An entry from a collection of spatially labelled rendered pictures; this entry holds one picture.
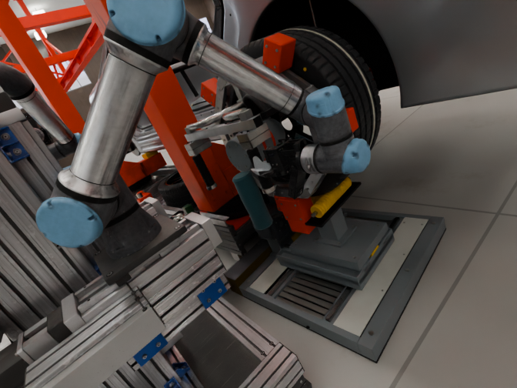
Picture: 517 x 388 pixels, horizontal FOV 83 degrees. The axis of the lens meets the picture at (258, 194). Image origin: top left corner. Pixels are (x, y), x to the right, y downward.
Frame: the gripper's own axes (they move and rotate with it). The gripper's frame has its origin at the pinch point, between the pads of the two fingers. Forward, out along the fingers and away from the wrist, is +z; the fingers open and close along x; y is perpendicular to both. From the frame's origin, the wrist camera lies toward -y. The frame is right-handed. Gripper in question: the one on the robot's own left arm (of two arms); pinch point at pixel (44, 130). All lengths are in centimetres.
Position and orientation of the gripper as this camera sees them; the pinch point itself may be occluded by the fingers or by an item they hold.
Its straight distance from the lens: 192.0
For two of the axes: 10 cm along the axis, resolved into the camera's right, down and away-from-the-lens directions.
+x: 8.8, -3.7, 2.9
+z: -3.9, -2.2, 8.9
